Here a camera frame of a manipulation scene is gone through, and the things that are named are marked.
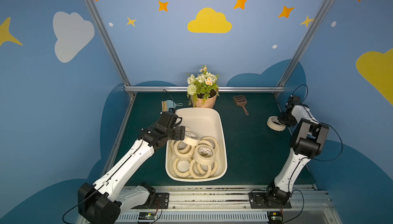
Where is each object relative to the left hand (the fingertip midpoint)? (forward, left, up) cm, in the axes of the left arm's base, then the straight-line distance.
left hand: (176, 127), depth 79 cm
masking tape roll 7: (-15, -21, -16) cm, 31 cm away
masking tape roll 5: (-14, -2, -20) cm, 25 cm away
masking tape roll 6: (-17, -13, -18) cm, 27 cm away
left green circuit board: (-37, +12, -21) cm, 44 cm away
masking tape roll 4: (+1, -21, -17) cm, 27 cm away
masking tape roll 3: (-9, -15, -13) cm, 22 cm away
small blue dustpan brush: (+34, +11, -20) cm, 41 cm away
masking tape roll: (+14, -62, -15) cm, 65 cm away
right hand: (+15, -70, -14) cm, 73 cm away
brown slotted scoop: (+36, -44, -17) cm, 60 cm away
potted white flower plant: (+23, -14, +6) cm, 27 cm away
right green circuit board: (-36, -50, -22) cm, 66 cm away
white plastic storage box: (+15, -12, -17) cm, 26 cm away
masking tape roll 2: (-7, -4, -12) cm, 15 cm away
